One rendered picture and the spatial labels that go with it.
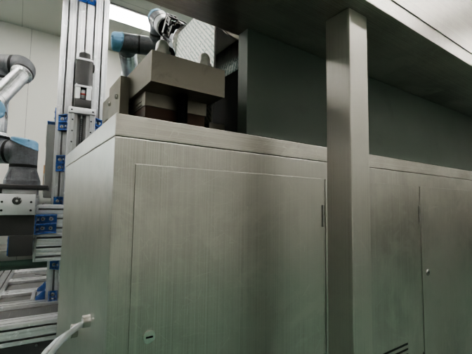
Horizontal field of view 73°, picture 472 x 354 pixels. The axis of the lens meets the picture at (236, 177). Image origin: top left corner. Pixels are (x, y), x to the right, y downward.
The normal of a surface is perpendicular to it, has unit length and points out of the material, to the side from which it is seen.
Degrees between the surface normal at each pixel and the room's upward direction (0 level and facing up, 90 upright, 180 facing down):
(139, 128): 90
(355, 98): 90
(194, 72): 90
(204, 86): 90
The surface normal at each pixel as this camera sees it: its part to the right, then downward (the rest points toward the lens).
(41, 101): 0.57, -0.06
